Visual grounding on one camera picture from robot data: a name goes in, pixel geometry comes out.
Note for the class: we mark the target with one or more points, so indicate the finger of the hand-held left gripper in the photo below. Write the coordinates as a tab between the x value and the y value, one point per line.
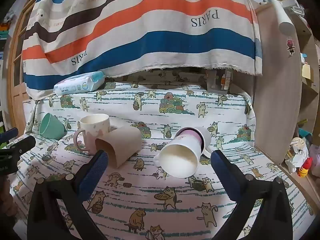
8	134
21	146

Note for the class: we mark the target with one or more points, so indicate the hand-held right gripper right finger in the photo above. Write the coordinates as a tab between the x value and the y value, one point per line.
223	172

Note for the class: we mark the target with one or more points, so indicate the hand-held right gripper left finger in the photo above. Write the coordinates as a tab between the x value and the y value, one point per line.
93	171

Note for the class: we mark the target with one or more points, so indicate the white cup with pink band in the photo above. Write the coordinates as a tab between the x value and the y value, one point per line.
180	161

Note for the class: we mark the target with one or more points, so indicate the green cup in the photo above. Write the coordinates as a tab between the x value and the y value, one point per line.
51	127

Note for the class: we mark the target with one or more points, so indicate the beige cup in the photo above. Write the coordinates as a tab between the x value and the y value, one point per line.
123	142

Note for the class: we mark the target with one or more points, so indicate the cream and pink mug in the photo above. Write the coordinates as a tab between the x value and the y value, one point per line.
96	127

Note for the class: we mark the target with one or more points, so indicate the wooden door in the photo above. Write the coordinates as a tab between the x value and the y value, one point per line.
18	62

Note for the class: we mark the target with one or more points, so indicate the crumpled white paper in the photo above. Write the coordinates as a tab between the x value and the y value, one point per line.
296	158

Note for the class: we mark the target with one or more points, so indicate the cat printed cloth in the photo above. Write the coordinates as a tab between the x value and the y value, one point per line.
175	110

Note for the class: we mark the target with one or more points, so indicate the red and yellow toy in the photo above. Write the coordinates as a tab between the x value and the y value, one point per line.
305	167

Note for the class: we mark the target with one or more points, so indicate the wet wipes pack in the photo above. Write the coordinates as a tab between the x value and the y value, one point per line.
80	83

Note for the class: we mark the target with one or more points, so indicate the small orange label bottle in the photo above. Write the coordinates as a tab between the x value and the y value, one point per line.
226	80

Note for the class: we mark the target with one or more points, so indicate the wooden shelf unit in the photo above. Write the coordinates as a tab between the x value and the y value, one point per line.
275	92

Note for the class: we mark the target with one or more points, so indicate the cartoon sticker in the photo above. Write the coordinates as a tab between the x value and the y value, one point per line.
290	45

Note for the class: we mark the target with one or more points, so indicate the striped cloth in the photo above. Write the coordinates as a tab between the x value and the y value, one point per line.
150	30

